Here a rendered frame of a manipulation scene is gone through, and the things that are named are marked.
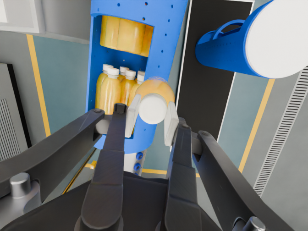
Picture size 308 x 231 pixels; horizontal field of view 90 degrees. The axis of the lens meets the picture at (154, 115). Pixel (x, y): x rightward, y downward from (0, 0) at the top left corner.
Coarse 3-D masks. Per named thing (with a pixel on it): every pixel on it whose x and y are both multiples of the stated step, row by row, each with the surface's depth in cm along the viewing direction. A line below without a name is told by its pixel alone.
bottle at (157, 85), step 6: (150, 78) 31; (156, 78) 29; (162, 78) 35; (144, 84) 25; (150, 84) 24; (156, 84) 24; (162, 84) 25; (168, 84) 29; (138, 90) 25; (144, 90) 24; (150, 90) 23; (156, 90) 23; (162, 90) 24; (168, 90) 25; (144, 96) 22; (162, 96) 22; (168, 96) 24; (174, 96) 27; (168, 102) 24; (174, 102) 27
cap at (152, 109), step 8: (152, 96) 20; (144, 104) 20; (152, 104) 20; (160, 104) 20; (144, 112) 21; (152, 112) 21; (160, 112) 21; (144, 120) 21; (152, 120) 21; (160, 120) 21
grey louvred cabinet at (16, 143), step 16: (0, 64) 150; (0, 80) 150; (0, 96) 151; (16, 96) 173; (0, 112) 153; (16, 112) 170; (0, 128) 154; (16, 128) 172; (0, 144) 155; (16, 144) 174; (0, 160) 157
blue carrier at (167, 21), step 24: (96, 0) 40; (120, 0) 37; (144, 0) 37; (168, 0) 39; (96, 24) 51; (168, 24) 42; (96, 48) 55; (168, 48) 45; (96, 72) 60; (168, 72) 51; (96, 144) 52; (144, 144) 56
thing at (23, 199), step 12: (12, 180) 6; (24, 180) 6; (12, 192) 6; (24, 192) 6; (36, 192) 6; (0, 204) 6; (12, 204) 6; (24, 204) 6; (36, 204) 6; (0, 216) 5; (12, 216) 5; (0, 228) 5
